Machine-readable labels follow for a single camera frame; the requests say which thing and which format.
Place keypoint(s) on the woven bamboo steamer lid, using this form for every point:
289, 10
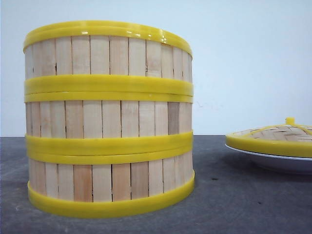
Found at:
289, 139

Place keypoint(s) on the white plate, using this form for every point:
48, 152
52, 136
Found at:
286, 164

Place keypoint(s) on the bamboo steamer basket three buns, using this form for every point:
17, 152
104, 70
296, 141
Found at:
107, 130

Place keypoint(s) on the bamboo steamer basket bun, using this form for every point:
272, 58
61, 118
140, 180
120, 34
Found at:
106, 47
105, 191

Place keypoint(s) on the bamboo steamer basket near bun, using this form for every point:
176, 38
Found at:
105, 191

